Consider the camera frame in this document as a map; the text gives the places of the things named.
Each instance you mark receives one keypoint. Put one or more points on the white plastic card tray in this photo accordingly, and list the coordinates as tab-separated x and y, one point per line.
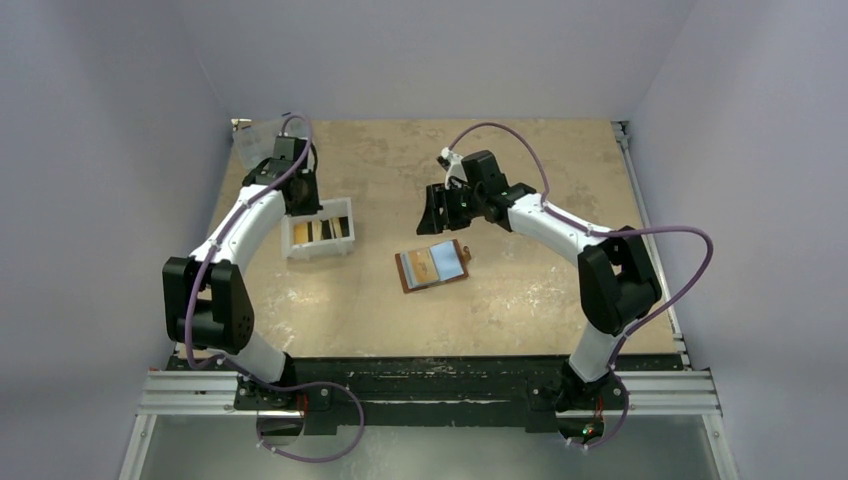
336	207

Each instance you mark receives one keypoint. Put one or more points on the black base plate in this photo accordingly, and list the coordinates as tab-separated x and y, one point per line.
464	392

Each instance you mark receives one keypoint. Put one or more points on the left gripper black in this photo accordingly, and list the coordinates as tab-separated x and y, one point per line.
312	206

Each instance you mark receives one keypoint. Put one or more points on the clear plastic organizer box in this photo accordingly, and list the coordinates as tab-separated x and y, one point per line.
253	140

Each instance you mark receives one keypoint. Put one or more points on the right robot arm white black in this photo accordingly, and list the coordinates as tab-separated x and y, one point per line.
618	284

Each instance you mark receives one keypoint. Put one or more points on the stack of credit cards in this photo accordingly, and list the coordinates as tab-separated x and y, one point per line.
321	230

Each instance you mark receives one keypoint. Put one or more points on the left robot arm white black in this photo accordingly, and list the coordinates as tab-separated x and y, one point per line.
207	305

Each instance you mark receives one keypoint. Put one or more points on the gold patterned credit card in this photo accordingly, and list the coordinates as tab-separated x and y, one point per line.
420	268

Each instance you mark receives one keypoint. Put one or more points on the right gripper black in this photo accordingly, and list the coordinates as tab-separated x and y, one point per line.
448	209

